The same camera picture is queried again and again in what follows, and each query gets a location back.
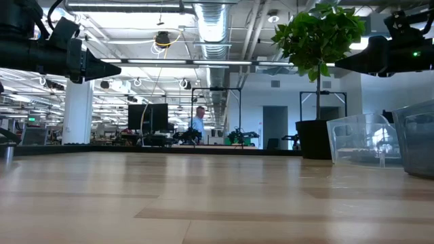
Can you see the silver ventilation duct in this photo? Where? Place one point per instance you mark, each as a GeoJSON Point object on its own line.
{"type": "Point", "coordinates": [212, 30]}

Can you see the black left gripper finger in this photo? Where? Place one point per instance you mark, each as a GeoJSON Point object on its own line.
{"type": "Point", "coordinates": [98, 69]}

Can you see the black plant pot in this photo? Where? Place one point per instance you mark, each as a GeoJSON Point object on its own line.
{"type": "Point", "coordinates": [313, 139]}

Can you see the silver metal post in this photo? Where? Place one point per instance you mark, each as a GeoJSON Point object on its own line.
{"type": "Point", "coordinates": [9, 153]}

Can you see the grey tinted plastic bin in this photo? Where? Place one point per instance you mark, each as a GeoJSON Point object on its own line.
{"type": "Point", "coordinates": [418, 142]}

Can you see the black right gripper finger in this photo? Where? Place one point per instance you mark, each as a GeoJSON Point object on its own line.
{"type": "Point", "coordinates": [356, 62]}

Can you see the black angled bar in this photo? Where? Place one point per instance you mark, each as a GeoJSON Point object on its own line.
{"type": "Point", "coordinates": [10, 135]}

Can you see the green leafy potted tree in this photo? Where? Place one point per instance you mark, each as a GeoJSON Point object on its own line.
{"type": "Point", "coordinates": [318, 37]}

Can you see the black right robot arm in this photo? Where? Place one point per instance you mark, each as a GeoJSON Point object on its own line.
{"type": "Point", "coordinates": [430, 25]}

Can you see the black metal frame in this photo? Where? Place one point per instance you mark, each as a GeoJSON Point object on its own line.
{"type": "Point", "coordinates": [335, 92]}
{"type": "Point", "coordinates": [217, 88]}

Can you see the clear plastic bin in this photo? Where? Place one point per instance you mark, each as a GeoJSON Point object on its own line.
{"type": "Point", "coordinates": [359, 139]}

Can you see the black office chair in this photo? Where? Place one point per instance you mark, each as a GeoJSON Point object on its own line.
{"type": "Point", "coordinates": [273, 144]}

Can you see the wall air vent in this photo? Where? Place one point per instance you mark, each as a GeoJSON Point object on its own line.
{"type": "Point", "coordinates": [275, 83]}
{"type": "Point", "coordinates": [327, 84]}

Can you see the black ceiling device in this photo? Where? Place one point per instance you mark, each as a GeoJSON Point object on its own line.
{"type": "Point", "coordinates": [104, 84]}
{"type": "Point", "coordinates": [187, 84]}
{"type": "Point", "coordinates": [162, 39]}

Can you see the person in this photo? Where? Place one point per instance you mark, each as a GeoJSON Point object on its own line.
{"type": "Point", "coordinates": [199, 125]}

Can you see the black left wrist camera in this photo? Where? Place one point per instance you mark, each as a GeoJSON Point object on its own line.
{"type": "Point", "coordinates": [64, 30]}

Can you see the black computer monitor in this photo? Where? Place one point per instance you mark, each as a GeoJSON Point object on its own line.
{"type": "Point", "coordinates": [149, 117]}

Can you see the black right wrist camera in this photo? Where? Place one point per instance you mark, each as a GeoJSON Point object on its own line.
{"type": "Point", "coordinates": [403, 30]}

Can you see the black table border rail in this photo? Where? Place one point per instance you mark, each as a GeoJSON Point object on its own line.
{"type": "Point", "coordinates": [135, 149]}

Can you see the grey door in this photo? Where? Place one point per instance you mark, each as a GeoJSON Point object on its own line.
{"type": "Point", "coordinates": [275, 125]}

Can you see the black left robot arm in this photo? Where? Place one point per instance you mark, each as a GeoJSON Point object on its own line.
{"type": "Point", "coordinates": [13, 17]}

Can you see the white round column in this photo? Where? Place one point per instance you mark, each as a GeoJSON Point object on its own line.
{"type": "Point", "coordinates": [78, 112]}

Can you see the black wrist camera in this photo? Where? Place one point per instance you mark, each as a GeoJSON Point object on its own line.
{"type": "Point", "coordinates": [64, 30]}
{"type": "Point", "coordinates": [403, 30]}

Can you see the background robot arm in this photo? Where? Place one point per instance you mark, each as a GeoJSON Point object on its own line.
{"type": "Point", "coordinates": [242, 137]}
{"type": "Point", "coordinates": [188, 135]}

